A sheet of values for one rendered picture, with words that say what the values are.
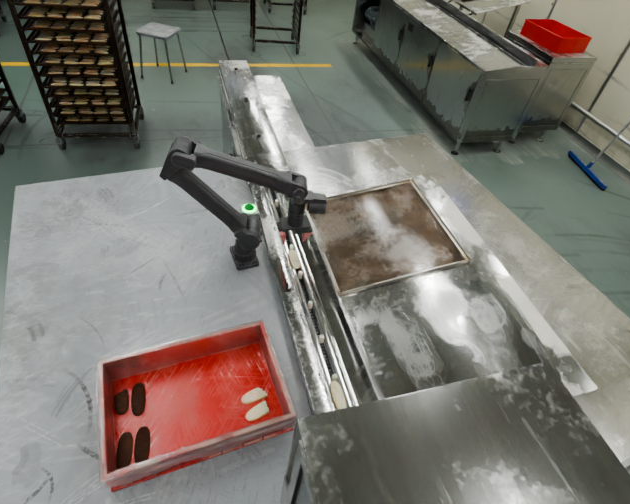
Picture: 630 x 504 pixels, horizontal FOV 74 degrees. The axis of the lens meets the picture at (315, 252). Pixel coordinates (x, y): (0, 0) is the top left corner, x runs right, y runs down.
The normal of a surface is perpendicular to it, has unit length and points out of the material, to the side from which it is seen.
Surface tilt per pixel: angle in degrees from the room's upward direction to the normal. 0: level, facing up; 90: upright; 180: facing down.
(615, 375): 0
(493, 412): 0
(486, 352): 10
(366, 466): 0
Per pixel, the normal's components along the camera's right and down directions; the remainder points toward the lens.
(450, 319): -0.06, -0.67
